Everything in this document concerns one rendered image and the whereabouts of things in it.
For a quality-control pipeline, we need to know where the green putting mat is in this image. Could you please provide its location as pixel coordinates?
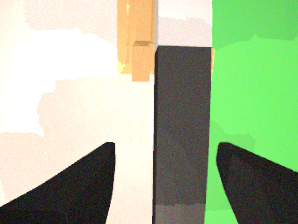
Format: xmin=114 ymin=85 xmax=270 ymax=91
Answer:
xmin=204 ymin=0 xmax=298 ymax=224

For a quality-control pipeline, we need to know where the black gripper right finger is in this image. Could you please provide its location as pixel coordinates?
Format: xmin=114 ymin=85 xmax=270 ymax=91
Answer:
xmin=216 ymin=143 xmax=298 ymax=224

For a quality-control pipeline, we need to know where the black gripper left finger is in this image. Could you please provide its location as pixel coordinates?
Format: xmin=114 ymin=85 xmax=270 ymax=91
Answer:
xmin=0 ymin=143 xmax=116 ymax=224

